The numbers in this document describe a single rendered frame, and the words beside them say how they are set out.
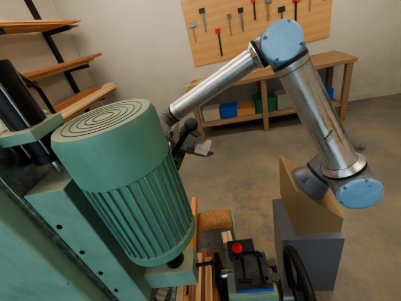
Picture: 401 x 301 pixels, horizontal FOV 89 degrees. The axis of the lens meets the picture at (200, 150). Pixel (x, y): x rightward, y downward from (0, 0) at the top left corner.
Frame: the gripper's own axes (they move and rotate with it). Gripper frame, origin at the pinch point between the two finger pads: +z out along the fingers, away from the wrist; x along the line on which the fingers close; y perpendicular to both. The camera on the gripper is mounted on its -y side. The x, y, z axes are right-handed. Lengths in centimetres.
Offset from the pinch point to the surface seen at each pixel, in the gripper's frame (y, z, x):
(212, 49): 196, -228, 12
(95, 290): -43.7, 1.8, -6.8
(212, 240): -26.4, -15.8, 26.5
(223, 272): -30.6, 0.6, 25.2
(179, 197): -14.6, 18.6, -1.6
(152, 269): -36.1, 0.0, 4.7
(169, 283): -38.1, 0.3, 10.7
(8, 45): 51, -228, -201
